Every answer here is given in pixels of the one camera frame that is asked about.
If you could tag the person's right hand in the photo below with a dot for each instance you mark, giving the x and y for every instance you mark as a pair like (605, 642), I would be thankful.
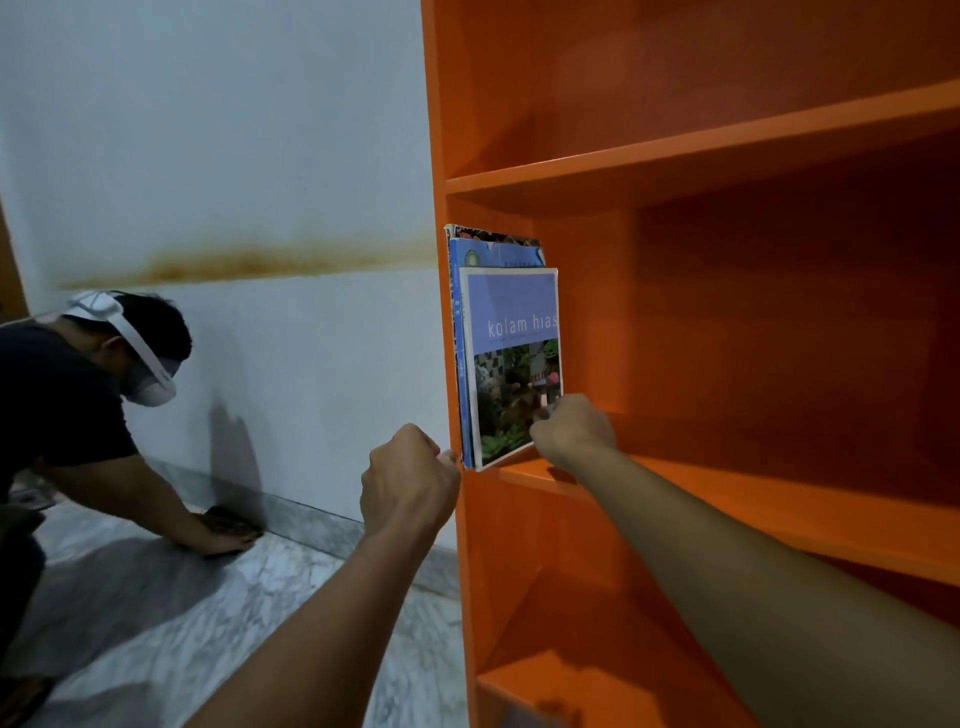
(577, 435)

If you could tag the person's left hand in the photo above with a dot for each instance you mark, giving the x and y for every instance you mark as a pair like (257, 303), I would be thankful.
(401, 487)

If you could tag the person's right fingers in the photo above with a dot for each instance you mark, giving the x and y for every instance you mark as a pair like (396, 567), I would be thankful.
(547, 420)

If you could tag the person's left fingers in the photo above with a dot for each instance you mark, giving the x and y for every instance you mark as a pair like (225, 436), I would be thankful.
(442, 461)

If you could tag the garden photo cover book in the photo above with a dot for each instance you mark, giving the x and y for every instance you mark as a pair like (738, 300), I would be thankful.
(510, 315)

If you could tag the person's left forearm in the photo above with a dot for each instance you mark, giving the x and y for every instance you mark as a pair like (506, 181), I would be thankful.
(315, 645)

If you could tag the person's right forearm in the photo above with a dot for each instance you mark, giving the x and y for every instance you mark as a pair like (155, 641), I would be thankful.
(750, 600)

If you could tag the blue cover book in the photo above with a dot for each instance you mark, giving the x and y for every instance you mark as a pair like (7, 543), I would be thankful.
(455, 337)

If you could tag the dark patterned cover book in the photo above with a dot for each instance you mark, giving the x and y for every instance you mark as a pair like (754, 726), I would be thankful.
(487, 234)

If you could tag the dark flat book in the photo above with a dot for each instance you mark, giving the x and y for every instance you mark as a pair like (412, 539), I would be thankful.
(229, 517)

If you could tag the orange wooden bookshelf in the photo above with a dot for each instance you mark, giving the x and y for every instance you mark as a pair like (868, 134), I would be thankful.
(750, 315)

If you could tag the white head-worn headset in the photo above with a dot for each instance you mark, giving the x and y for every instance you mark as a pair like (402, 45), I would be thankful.
(146, 367)

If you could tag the patterned flat book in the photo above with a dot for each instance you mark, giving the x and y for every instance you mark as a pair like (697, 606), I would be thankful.
(34, 495)

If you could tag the brown wooden door frame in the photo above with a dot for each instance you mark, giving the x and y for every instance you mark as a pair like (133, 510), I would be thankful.
(9, 277)

